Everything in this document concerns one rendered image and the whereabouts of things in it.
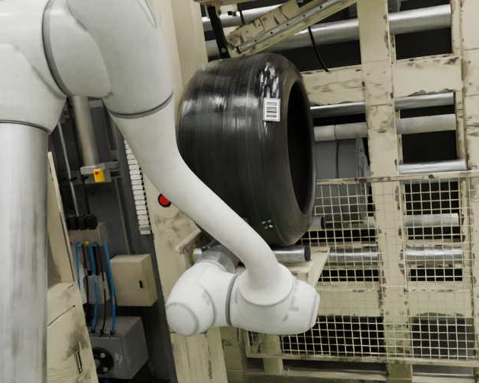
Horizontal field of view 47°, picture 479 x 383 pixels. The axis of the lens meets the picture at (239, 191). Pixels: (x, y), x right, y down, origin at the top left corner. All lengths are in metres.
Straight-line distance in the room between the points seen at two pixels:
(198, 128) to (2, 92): 0.73
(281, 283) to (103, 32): 0.54
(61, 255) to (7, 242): 0.87
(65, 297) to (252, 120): 0.69
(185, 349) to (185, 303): 0.82
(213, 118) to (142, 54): 0.68
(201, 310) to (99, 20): 0.57
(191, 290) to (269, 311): 0.15
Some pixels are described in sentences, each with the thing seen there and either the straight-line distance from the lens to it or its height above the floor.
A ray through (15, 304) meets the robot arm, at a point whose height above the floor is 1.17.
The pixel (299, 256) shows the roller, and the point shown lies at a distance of 1.53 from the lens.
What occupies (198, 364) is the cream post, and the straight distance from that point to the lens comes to 1.88.
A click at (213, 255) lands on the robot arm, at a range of 1.20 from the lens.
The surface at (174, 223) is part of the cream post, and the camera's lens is 1.70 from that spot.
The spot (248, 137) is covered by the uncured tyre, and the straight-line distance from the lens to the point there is 1.36.
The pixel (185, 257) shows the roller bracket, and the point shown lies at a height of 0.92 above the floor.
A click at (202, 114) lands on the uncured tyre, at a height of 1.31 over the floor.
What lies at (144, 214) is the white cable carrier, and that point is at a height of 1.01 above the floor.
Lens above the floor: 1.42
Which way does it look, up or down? 13 degrees down
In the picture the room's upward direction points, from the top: 8 degrees counter-clockwise
